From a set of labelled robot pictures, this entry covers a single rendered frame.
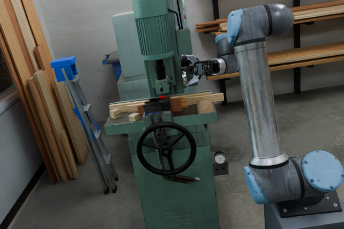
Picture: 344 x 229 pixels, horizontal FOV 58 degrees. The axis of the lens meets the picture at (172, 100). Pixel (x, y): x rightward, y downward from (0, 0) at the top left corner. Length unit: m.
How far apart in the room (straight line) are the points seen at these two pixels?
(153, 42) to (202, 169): 0.75
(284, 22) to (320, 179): 0.58
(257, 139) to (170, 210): 0.89
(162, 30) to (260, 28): 0.60
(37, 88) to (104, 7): 1.55
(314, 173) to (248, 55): 0.49
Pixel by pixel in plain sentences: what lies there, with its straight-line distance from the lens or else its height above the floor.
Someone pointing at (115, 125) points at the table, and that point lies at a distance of 1.67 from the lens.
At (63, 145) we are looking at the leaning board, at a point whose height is 0.33.
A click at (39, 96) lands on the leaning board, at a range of 2.87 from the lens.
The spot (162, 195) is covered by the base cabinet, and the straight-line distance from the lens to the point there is 1.86.
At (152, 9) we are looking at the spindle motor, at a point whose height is 1.45.
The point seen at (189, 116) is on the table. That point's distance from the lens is 1.62.
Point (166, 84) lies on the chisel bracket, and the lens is 1.68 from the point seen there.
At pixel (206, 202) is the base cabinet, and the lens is 1.90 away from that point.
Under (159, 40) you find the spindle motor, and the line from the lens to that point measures 1.60.
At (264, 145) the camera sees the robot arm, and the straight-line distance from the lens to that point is 1.20.
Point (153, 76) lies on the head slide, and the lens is 1.81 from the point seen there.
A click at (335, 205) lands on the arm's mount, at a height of 0.57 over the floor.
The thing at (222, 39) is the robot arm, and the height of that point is 1.24.
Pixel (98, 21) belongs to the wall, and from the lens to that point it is 4.01.
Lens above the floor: 1.51
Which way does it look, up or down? 19 degrees down
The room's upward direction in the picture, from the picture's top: 9 degrees counter-clockwise
